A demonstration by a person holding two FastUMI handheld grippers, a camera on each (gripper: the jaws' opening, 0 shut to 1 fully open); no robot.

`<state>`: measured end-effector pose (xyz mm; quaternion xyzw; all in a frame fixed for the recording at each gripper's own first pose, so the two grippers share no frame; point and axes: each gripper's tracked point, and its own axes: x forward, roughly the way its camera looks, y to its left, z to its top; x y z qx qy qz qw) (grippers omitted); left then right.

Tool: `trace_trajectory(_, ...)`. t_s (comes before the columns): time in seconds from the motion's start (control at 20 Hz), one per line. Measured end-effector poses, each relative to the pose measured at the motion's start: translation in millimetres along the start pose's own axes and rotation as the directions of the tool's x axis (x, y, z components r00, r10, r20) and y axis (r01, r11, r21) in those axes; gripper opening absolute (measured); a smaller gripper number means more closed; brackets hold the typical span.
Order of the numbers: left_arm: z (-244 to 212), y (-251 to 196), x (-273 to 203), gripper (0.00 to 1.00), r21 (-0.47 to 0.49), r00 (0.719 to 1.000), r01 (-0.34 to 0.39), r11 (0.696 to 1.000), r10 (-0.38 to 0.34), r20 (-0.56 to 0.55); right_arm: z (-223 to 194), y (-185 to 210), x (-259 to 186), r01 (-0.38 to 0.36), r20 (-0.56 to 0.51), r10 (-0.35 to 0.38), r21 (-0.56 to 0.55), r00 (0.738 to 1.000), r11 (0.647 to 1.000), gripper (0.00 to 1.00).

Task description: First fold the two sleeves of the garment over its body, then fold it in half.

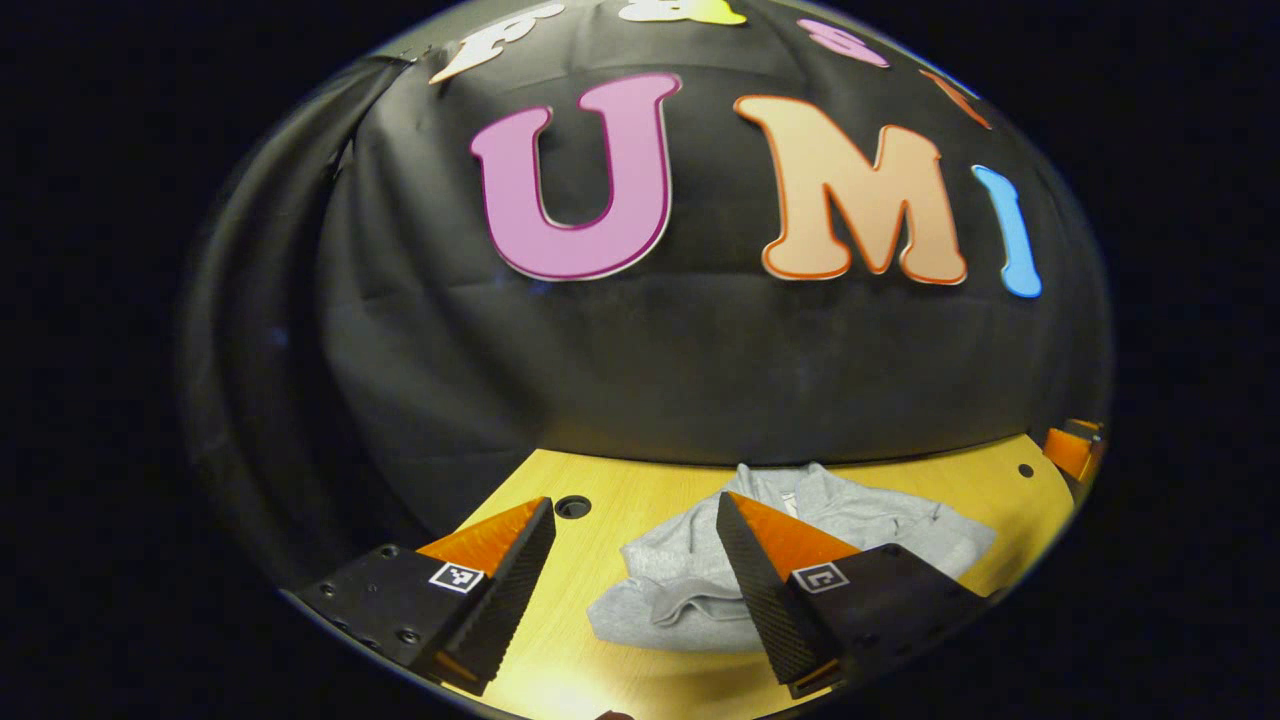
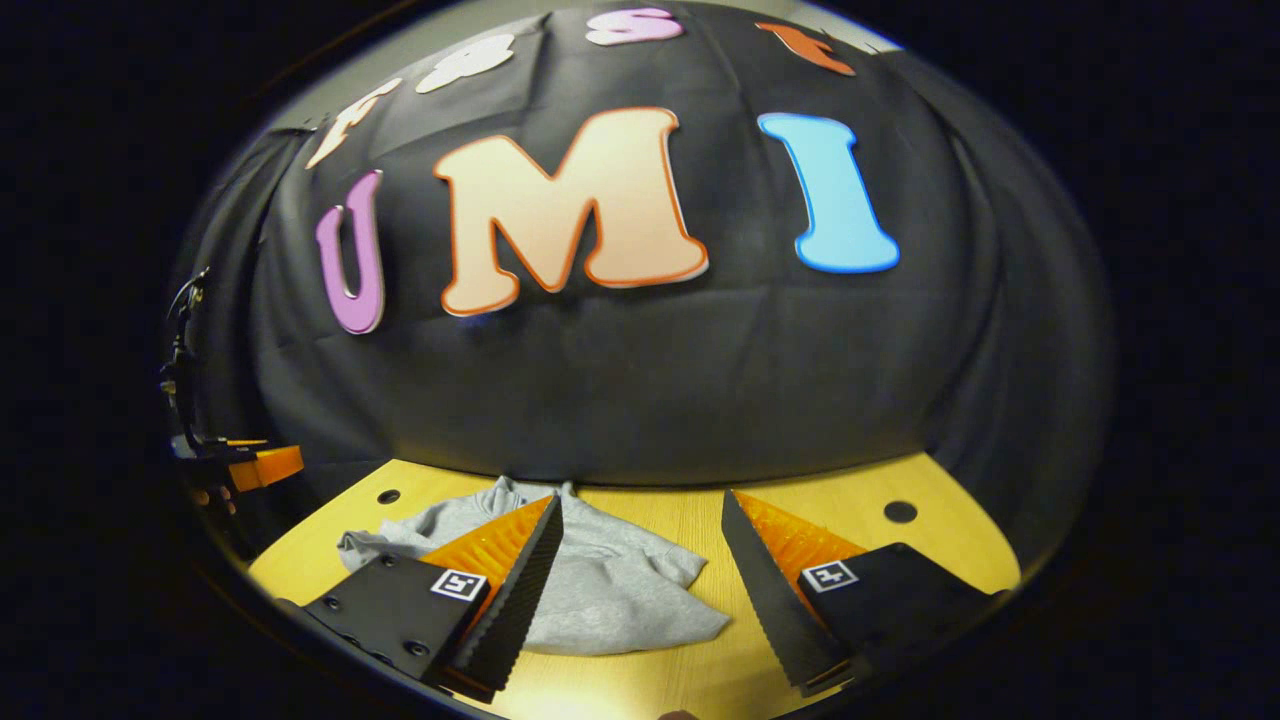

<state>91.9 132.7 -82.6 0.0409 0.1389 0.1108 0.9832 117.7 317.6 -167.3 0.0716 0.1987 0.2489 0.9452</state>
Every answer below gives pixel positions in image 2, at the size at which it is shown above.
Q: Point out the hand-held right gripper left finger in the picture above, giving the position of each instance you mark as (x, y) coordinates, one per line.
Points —
(515, 600)

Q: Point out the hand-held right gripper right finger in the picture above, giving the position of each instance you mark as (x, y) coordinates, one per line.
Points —
(770, 590)

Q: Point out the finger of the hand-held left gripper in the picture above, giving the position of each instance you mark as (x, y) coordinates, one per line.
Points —
(268, 465)

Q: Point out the grey zip-neck sweatshirt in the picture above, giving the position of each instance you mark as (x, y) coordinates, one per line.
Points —
(620, 590)

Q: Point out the black backdrop cloth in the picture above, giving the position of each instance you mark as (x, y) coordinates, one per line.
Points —
(650, 380)

